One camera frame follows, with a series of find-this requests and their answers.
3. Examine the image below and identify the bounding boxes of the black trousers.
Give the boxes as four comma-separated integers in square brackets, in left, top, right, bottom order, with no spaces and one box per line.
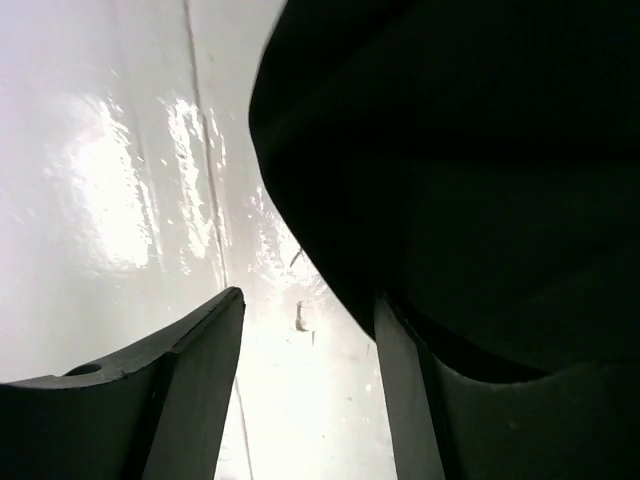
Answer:
[249,1,639,372]

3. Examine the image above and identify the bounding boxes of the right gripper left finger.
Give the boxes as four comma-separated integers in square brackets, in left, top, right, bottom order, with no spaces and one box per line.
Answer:
[1,287,245,480]

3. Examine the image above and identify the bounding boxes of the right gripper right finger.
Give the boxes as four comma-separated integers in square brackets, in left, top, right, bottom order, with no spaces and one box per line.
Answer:
[374,294,639,479]

